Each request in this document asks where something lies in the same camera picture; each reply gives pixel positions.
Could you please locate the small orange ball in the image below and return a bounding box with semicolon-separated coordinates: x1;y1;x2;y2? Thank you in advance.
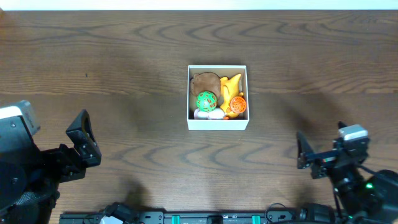
229;96;247;114

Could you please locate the white pink duck toy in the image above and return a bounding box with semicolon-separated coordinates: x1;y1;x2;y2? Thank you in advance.
193;108;228;120

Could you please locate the yellow rubber duck toy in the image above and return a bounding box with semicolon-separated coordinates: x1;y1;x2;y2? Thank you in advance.
220;73;244;119

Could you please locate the white cardboard box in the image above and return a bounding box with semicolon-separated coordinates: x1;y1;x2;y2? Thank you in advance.
186;65;250;131

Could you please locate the green numbered dice ball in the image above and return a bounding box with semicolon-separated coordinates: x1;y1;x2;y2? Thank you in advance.
196;91;217;112

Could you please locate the brown plush toy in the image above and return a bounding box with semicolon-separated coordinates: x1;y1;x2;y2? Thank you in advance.
190;72;221;98

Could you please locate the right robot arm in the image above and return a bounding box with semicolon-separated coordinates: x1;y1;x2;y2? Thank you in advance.
296;130;397;223

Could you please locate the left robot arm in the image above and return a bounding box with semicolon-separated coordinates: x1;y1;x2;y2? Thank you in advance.
1;110;101;223

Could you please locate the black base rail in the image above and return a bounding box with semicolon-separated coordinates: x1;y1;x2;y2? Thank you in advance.
58;202;336;224

